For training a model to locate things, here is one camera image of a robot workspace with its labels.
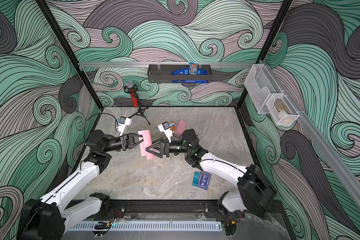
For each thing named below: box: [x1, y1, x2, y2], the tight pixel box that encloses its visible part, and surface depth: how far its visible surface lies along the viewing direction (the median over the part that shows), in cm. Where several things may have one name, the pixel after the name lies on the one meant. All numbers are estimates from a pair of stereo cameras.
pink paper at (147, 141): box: [138, 130, 155, 160], surface depth 63 cm
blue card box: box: [197, 170, 211, 191], surface depth 83 cm
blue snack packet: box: [171, 62, 209, 83], surface depth 93 cm
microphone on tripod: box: [124, 80, 151, 126], surface depth 103 cm
